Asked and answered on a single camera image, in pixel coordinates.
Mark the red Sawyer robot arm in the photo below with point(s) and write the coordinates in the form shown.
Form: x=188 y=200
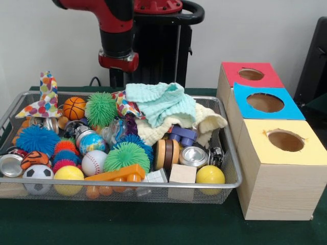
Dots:
x=117 y=20

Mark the pale yellow muslin cloth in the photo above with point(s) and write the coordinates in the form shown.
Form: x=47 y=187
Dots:
x=204 y=122

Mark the clear mesh bin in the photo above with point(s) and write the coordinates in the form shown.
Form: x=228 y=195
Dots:
x=231 y=153

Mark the green spiky rubber ball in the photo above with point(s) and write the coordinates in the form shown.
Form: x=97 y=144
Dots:
x=126 y=157
x=101 y=109

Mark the orange toy basketball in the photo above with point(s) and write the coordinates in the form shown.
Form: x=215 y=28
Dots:
x=74 y=108

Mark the blue spiky rubber ball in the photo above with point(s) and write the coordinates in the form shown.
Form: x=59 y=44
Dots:
x=37 y=140

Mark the black chair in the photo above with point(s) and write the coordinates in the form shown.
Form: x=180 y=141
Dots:
x=314 y=61

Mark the colourful polka-dot cloth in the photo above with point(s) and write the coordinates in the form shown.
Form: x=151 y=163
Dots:
x=45 y=99

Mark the mint green muslin cloth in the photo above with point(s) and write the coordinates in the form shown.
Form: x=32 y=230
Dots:
x=163 y=102

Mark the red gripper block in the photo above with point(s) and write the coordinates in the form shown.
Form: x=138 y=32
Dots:
x=118 y=62

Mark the crushed clear plastic bottle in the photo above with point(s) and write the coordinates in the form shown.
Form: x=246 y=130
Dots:
x=115 y=131

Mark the wooden box with three holes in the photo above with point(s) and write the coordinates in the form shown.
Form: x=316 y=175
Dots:
x=278 y=178

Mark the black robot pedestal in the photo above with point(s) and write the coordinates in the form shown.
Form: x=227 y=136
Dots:
x=163 y=51

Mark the white baseball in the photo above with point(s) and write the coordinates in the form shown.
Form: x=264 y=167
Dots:
x=94 y=162

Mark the yellow smiley ball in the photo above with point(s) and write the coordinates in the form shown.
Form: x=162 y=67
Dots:
x=210 y=174

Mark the black and white soccer ball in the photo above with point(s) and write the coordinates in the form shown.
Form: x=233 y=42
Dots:
x=38 y=178

